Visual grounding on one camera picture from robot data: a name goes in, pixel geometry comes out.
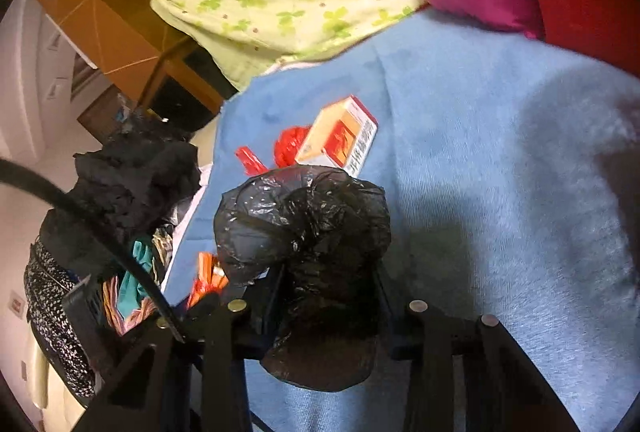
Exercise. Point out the colourful clothes pile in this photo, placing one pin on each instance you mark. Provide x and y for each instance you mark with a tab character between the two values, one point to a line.
132	272

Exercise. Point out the orange snack wrapper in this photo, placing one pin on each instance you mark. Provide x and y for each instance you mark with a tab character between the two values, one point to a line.
207	272

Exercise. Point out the knotted red plastic bag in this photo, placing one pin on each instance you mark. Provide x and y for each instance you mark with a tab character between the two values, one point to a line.
290	144

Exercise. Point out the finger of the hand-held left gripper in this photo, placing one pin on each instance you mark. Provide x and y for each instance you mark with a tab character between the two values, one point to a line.
87	314

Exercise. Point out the white bedsheet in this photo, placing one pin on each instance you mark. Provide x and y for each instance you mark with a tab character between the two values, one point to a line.
192	207

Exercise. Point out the black polka dot cloth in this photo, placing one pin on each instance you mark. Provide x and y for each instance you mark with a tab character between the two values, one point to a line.
50	312

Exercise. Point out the blue blanket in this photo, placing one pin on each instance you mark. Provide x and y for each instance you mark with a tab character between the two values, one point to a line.
500	162

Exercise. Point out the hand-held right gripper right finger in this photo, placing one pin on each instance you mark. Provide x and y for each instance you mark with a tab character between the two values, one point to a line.
395	314

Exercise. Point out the yellow wooden cabinet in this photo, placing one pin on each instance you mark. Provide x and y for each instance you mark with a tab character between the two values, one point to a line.
100	12

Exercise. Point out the black plastic bag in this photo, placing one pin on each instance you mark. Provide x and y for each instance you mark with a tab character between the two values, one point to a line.
300	232

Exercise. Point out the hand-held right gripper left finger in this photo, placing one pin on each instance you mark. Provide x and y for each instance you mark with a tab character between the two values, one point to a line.
265	307

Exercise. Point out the orange and white medicine box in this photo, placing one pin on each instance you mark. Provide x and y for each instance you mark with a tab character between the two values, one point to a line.
335	132

